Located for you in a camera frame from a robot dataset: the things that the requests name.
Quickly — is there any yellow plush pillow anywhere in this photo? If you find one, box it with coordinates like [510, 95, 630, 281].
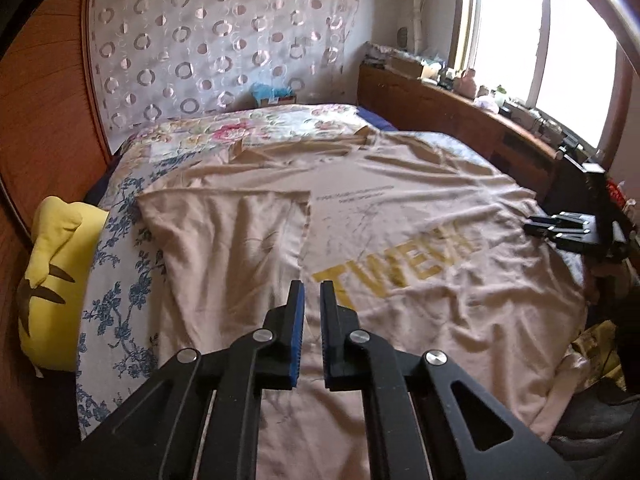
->
[17, 196, 110, 376]

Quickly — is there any navy blanket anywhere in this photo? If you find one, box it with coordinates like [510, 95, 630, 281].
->
[357, 106, 401, 133]

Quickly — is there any yellow patterned cloth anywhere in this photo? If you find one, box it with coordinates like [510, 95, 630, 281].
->
[570, 320, 628, 393]

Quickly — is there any dark cloth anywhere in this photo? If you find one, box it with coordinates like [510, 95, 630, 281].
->
[547, 390, 640, 463]

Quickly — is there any floral bed quilt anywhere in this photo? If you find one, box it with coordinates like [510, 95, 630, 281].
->
[75, 102, 587, 441]

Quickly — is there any beige t-shirt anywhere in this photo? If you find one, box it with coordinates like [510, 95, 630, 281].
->
[136, 127, 587, 480]

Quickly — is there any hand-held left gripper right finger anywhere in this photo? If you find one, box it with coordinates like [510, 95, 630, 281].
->
[320, 280, 576, 480]

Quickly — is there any sheer circle-pattern curtain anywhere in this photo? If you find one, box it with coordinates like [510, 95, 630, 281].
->
[87, 0, 372, 148]

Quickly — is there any white wall pipe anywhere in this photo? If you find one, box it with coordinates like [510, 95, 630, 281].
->
[409, 0, 427, 57]

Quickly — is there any cardboard box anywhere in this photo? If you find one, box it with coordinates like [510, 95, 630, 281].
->
[389, 55, 427, 79]

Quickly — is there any window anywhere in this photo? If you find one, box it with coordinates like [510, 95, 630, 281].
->
[450, 0, 632, 155]

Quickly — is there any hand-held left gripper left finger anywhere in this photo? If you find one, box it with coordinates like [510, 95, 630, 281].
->
[65, 280, 307, 480]

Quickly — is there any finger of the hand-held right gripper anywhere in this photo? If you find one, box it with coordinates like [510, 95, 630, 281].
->
[523, 224, 597, 253]
[530, 212, 596, 229]

